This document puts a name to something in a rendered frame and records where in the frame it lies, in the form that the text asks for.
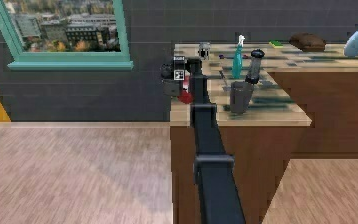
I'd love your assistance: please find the grey cup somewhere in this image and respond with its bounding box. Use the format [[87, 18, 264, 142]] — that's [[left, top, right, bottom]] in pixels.
[[229, 80, 255, 115]]

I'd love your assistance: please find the wooden counter with pale top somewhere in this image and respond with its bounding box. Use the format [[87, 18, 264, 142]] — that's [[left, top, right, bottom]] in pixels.
[[169, 42, 358, 224]]

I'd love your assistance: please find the green sponge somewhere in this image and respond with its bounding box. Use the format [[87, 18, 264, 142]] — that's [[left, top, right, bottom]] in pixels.
[[268, 39, 285, 49]]

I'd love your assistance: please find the small grey salt shaker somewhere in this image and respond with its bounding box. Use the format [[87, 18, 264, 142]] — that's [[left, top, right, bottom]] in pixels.
[[197, 41, 212, 61]]

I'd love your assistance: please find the pale blue bottle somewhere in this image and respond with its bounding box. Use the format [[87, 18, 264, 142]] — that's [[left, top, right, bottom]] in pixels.
[[343, 17, 358, 59]]

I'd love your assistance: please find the black pepper grinder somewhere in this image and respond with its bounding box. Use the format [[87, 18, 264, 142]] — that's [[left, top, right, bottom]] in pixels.
[[244, 48, 266, 85]]

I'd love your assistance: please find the brown bread loaf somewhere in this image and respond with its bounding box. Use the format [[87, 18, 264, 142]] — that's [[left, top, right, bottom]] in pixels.
[[288, 31, 328, 53]]

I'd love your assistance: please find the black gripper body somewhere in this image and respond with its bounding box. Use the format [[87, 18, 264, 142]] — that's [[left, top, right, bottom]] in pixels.
[[159, 62, 183, 98]]

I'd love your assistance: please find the teal spray bottle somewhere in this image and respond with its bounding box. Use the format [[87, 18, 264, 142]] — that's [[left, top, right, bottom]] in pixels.
[[231, 34, 247, 80]]

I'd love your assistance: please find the teal framed window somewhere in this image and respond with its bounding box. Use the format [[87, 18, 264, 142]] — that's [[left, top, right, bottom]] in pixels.
[[0, 0, 134, 71]]

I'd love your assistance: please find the grey utensil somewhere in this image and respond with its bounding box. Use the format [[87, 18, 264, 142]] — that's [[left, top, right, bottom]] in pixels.
[[218, 69, 232, 93]]

